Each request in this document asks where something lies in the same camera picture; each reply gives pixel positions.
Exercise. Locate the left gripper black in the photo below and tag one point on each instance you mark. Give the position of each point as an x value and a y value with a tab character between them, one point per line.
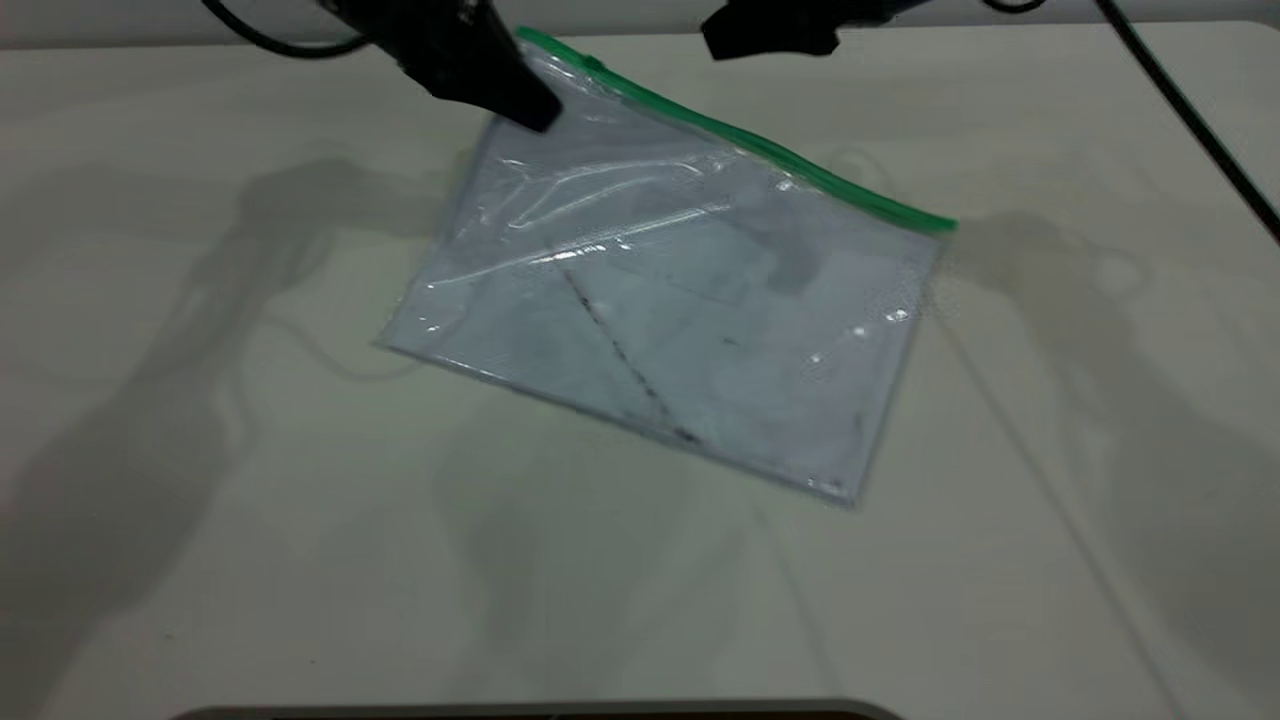
430	22

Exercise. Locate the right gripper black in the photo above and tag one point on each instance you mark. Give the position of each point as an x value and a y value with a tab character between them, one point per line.
850	12

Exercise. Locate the transparent zip bag green edge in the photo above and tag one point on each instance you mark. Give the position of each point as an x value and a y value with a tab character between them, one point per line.
700	330

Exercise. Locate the dark grey rounded base edge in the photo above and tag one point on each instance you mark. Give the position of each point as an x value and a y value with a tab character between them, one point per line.
540	711

